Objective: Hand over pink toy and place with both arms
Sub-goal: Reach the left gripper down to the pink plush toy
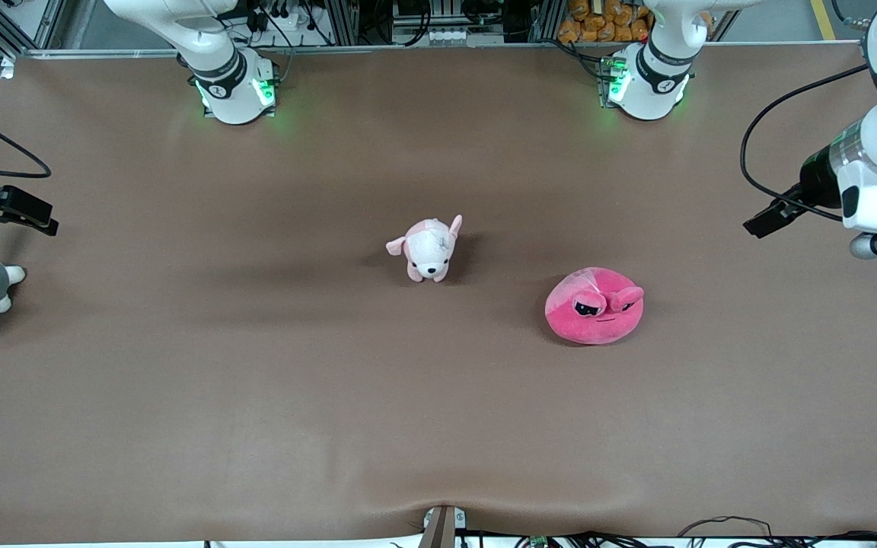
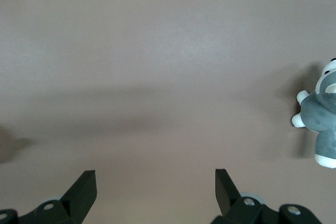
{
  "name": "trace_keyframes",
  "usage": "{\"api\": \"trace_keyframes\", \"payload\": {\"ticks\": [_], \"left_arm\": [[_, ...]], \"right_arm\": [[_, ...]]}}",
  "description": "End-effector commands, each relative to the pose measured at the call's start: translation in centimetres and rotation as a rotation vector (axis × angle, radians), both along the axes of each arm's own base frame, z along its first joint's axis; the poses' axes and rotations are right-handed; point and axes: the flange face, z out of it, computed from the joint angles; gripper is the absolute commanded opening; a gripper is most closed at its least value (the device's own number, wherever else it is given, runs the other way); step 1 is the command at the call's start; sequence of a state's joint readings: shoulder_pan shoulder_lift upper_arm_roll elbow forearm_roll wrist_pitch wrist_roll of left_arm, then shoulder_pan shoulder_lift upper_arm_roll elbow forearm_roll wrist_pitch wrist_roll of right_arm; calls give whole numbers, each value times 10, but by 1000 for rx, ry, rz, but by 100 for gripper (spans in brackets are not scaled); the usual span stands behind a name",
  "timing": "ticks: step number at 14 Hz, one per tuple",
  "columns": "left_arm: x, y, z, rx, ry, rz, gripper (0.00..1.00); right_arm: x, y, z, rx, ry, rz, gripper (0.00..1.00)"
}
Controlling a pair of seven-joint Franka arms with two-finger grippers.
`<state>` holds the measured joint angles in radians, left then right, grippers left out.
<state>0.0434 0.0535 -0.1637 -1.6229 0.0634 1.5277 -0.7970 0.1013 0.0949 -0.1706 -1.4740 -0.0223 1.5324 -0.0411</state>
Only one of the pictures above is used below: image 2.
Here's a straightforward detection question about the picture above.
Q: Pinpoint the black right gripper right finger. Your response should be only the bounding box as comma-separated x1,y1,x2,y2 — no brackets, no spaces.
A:
211,168,323,224

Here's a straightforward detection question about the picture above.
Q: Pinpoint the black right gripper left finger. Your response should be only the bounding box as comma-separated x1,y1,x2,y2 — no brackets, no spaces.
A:
0,170,98,224

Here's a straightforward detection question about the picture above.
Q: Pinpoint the grey white plush husky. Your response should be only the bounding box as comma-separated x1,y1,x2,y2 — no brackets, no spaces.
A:
291,57,336,169

